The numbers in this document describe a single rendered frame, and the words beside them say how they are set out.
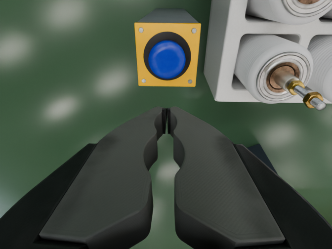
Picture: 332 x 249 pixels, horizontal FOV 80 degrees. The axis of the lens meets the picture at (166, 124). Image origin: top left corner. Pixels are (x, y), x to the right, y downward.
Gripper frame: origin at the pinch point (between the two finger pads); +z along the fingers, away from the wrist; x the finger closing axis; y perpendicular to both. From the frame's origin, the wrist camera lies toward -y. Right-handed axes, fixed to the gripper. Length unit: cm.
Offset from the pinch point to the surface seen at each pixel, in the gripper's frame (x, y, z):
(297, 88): 16.5, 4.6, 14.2
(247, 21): 12.6, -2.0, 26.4
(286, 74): 16.5, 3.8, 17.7
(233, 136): 21, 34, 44
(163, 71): -0.6, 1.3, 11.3
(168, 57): 0.0, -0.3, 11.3
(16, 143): -55, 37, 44
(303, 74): 19.6, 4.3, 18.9
